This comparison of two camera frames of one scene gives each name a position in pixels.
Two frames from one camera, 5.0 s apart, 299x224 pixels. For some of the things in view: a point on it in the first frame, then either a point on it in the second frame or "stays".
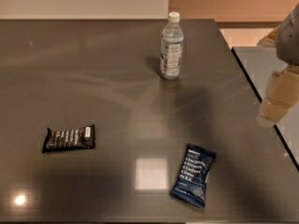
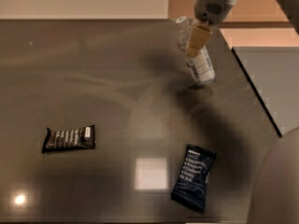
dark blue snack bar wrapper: (192, 179) stays
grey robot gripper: (291, 42) -> (207, 10)
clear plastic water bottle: (172, 48) -> (200, 64)
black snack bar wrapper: (75, 138) stays
